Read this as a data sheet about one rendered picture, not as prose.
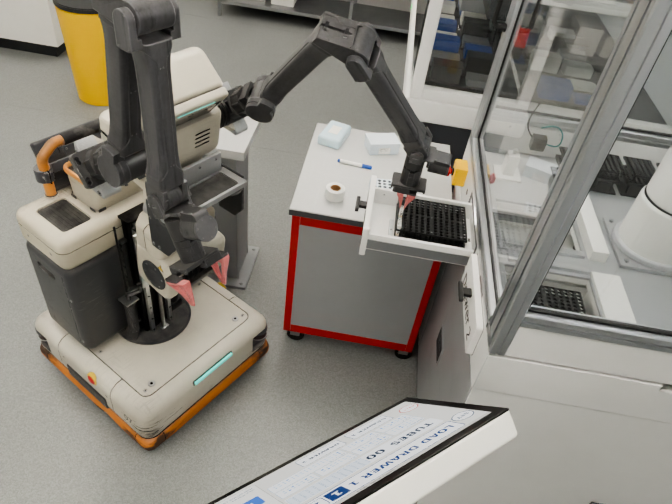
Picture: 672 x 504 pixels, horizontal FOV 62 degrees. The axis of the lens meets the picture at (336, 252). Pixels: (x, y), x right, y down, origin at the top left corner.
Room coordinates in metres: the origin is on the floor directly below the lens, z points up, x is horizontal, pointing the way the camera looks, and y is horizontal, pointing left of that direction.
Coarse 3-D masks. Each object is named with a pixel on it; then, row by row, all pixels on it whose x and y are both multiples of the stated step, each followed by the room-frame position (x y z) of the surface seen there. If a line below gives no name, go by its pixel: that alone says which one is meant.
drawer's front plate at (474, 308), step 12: (468, 264) 1.24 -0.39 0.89; (468, 276) 1.19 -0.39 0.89; (468, 300) 1.11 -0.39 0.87; (480, 300) 1.06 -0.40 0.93; (468, 312) 1.07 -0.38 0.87; (480, 312) 1.02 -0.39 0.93; (468, 324) 1.03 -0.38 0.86; (480, 324) 0.98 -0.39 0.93; (468, 336) 1.00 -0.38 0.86; (468, 348) 0.96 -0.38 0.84
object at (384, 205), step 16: (384, 192) 1.55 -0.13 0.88; (384, 208) 1.52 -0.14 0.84; (384, 224) 1.44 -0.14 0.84; (368, 240) 1.30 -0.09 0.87; (384, 240) 1.31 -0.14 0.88; (400, 240) 1.30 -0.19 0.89; (416, 240) 1.31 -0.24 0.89; (416, 256) 1.30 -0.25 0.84; (432, 256) 1.30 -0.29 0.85; (448, 256) 1.30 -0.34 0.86; (464, 256) 1.30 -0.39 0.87
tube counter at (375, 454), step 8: (376, 448) 0.50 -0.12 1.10; (368, 456) 0.48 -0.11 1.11; (376, 456) 0.47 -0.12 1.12; (352, 464) 0.46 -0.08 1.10; (360, 464) 0.45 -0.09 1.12; (336, 472) 0.44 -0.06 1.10; (344, 472) 0.44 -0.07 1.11; (352, 472) 0.43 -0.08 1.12; (320, 480) 0.43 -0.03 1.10; (328, 480) 0.42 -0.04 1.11; (336, 480) 0.42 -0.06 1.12; (312, 488) 0.41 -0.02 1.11; (320, 488) 0.40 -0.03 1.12; (296, 496) 0.39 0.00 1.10; (304, 496) 0.39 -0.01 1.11; (312, 496) 0.39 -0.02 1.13
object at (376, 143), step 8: (368, 136) 2.02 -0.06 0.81; (376, 136) 2.03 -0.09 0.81; (384, 136) 2.04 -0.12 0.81; (392, 136) 2.05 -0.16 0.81; (368, 144) 1.99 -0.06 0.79; (376, 144) 1.97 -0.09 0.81; (384, 144) 1.98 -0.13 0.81; (392, 144) 1.99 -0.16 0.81; (400, 144) 2.00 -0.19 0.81; (368, 152) 1.98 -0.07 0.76; (376, 152) 1.97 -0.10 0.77; (384, 152) 1.98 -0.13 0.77; (392, 152) 1.99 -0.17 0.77
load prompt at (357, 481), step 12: (432, 432) 0.52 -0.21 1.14; (444, 432) 0.51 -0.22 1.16; (408, 444) 0.49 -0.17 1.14; (420, 444) 0.48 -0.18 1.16; (432, 444) 0.47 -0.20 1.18; (396, 456) 0.46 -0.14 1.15; (408, 456) 0.45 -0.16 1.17; (372, 468) 0.44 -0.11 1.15; (384, 468) 0.43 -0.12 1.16; (348, 480) 0.41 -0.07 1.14; (360, 480) 0.41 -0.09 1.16; (372, 480) 0.40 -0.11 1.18; (336, 492) 0.39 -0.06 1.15; (348, 492) 0.38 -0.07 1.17
